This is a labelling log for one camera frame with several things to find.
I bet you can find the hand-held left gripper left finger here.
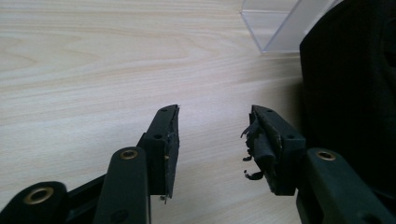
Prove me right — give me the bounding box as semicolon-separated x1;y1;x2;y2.
135;104;181;205

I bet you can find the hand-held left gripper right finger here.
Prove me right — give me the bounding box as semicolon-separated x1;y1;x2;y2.
240;104;308;197

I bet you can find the black fabric object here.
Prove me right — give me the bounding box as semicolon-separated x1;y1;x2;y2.
299;0;396;208

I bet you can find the clear plastic container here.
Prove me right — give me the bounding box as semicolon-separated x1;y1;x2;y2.
240;0;344;54

